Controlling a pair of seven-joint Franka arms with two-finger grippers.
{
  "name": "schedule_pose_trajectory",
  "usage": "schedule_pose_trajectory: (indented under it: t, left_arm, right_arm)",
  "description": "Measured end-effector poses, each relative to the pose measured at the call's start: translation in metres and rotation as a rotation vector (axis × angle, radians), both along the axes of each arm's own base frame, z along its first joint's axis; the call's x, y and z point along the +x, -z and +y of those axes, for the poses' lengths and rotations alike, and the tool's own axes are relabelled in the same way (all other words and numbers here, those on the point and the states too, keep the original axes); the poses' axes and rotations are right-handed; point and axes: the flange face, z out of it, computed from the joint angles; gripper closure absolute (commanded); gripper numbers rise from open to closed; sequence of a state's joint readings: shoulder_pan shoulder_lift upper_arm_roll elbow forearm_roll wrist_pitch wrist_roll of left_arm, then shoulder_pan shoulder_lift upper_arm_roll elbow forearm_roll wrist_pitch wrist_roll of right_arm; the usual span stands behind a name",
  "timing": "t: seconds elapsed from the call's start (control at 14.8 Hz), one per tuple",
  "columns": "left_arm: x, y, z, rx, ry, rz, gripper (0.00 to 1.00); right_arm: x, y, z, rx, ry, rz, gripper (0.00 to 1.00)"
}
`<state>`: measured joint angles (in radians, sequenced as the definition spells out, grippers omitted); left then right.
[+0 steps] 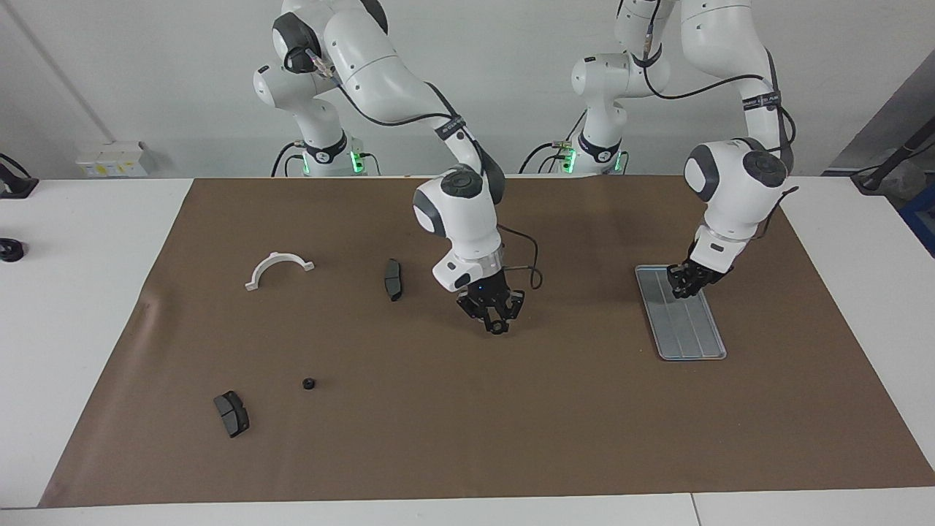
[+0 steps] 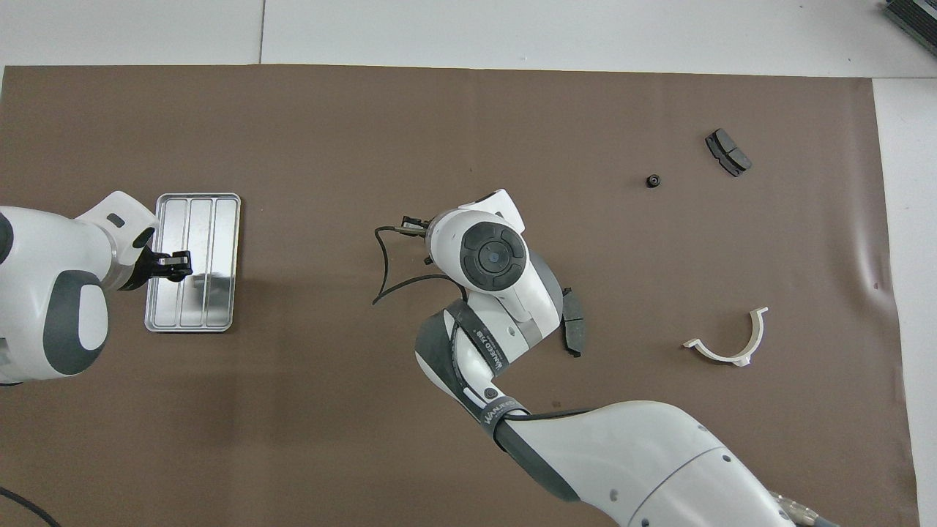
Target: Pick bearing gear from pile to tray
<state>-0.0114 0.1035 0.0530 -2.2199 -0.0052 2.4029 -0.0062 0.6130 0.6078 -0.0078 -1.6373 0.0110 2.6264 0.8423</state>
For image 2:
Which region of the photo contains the dark ribbed metal device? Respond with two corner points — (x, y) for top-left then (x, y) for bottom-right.
(881, 0), (937, 46)

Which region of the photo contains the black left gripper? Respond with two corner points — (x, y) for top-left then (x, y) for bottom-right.
(117, 228), (193, 292)

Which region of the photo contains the brown paper table mat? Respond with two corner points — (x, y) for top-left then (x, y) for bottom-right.
(0, 64), (922, 527)

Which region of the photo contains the silver ribbed metal tray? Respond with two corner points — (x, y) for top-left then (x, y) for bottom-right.
(144, 193), (242, 334)

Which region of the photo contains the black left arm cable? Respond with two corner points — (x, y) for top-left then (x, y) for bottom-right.
(0, 486), (61, 527)

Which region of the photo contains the dark grey brake pad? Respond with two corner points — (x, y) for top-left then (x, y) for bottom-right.
(560, 287), (587, 359)
(705, 128), (753, 178)

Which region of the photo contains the white curved plastic bracket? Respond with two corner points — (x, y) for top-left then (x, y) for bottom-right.
(682, 306), (770, 367)

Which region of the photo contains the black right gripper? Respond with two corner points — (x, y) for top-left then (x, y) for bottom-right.
(400, 214), (436, 267)

